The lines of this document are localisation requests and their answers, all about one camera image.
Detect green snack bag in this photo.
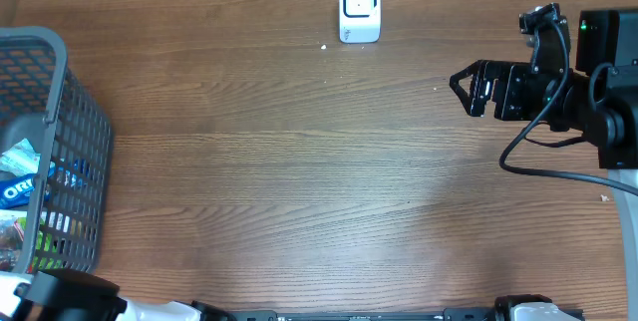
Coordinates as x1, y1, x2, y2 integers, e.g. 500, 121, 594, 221
1, 209, 62, 272

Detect blue Oreo cookie pack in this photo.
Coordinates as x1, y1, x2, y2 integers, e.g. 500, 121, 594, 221
0, 160, 89, 210

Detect mint green wipes pack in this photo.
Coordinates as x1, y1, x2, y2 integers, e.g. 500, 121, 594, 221
0, 139, 41, 176

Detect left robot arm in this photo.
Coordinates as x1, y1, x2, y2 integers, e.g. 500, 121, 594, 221
1, 269, 236, 321

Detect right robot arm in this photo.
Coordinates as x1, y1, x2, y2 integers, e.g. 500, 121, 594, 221
450, 3, 637, 320

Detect white barcode scanner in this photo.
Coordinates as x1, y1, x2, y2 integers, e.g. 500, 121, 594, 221
338, 0, 382, 44

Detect grey plastic mesh basket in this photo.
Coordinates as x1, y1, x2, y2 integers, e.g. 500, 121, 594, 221
1, 27, 114, 273

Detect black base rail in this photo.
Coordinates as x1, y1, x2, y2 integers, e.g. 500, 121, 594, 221
200, 307, 510, 321

